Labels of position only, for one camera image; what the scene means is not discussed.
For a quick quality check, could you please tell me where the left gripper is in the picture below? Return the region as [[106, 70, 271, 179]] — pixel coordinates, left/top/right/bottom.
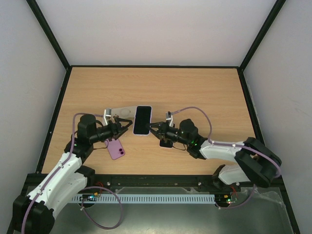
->
[[90, 117, 132, 144]]

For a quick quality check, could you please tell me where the black screen phone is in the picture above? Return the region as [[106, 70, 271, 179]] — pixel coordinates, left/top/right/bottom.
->
[[159, 140, 173, 148]]

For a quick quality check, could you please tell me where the black aluminium frame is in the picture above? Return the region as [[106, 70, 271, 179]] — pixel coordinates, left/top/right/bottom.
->
[[21, 0, 300, 234]]

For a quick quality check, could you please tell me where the grey metal plate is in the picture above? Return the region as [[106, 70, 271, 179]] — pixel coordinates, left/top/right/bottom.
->
[[51, 188, 293, 234]]

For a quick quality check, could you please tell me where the beige phone case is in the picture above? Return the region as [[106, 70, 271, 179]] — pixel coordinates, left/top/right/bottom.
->
[[111, 106, 137, 119]]

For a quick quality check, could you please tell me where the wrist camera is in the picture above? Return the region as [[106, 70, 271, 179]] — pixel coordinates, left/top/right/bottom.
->
[[165, 111, 174, 127], [102, 108, 112, 126]]

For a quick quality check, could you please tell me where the light blue slotted cable duct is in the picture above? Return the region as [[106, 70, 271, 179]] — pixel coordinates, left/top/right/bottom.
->
[[69, 194, 215, 204]]

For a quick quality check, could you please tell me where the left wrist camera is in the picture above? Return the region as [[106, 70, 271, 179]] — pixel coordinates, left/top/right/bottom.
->
[[102, 108, 112, 126]]

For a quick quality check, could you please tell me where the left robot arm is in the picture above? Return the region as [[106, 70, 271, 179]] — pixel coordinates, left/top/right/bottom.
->
[[12, 113, 133, 234]]

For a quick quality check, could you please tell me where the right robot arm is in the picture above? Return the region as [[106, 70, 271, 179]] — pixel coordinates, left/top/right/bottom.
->
[[146, 119, 282, 191]]

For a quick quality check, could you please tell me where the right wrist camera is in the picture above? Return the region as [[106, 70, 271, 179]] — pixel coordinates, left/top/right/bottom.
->
[[165, 111, 174, 127]]

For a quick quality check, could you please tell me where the purple phone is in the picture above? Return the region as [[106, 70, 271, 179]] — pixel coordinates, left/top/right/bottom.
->
[[105, 139, 126, 160]]

